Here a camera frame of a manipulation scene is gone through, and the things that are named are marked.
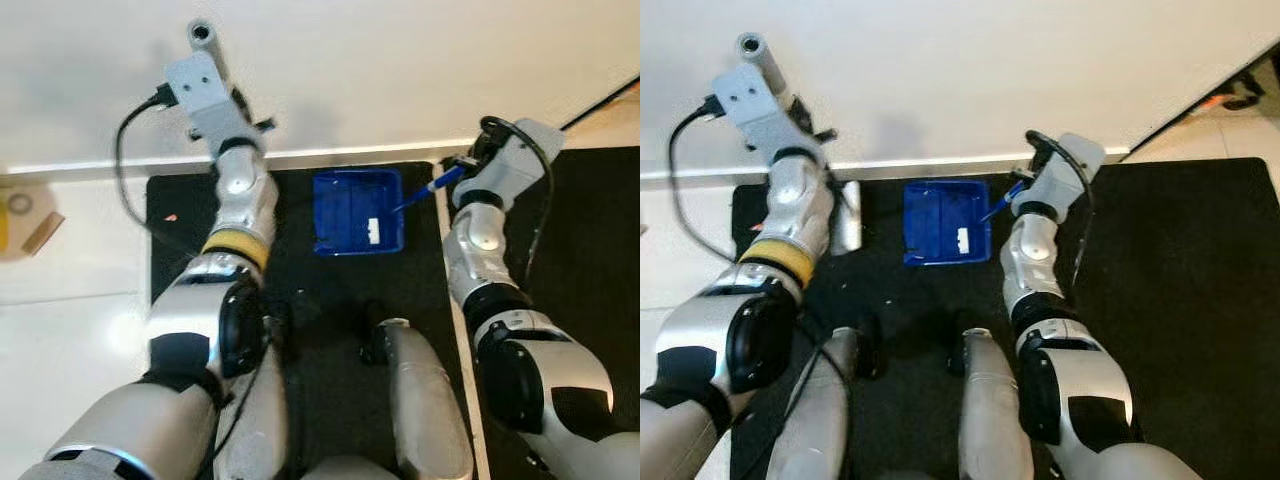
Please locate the small wooden piece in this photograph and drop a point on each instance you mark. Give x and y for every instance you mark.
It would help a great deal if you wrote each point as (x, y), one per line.
(42, 232)

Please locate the tape roll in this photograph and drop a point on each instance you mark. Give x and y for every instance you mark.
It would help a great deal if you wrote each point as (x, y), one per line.
(20, 203)

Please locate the silver right robot leg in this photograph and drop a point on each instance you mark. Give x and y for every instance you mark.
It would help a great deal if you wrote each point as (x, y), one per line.
(425, 400)
(995, 410)

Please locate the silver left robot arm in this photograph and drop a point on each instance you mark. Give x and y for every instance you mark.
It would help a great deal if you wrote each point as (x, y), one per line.
(800, 205)
(235, 190)

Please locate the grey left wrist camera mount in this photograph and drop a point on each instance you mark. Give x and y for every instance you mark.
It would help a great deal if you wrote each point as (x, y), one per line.
(205, 95)
(755, 110)

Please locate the silver left robot leg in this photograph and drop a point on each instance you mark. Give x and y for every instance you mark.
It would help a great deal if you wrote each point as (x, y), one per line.
(262, 430)
(820, 410)

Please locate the small white paper scrap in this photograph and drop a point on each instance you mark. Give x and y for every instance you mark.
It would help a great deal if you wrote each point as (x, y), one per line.
(963, 238)
(373, 232)

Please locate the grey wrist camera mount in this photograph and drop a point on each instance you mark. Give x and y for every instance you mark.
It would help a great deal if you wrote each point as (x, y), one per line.
(520, 160)
(205, 95)
(1065, 170)
(755, 110)

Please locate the silver robot leg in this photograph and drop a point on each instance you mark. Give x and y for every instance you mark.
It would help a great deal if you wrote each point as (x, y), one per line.
(995, 410)
(425, 400)
(262, 430)
(820, 410)

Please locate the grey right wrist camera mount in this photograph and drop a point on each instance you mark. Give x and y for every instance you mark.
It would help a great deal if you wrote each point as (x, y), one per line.
(520, 160)
(1065, 170)

